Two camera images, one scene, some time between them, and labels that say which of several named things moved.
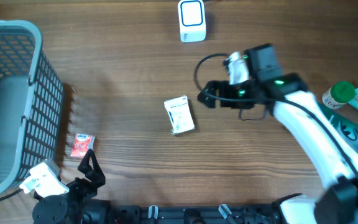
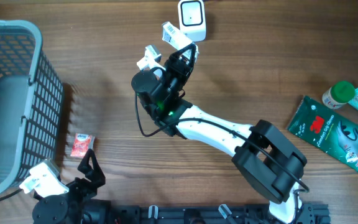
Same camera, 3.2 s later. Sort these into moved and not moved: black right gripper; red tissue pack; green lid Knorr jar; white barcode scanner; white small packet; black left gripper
Moved: black right gripper; white small packet
Not moved: black left gripper; red tissue pack; white barcode scanner; green lid Knorr jar
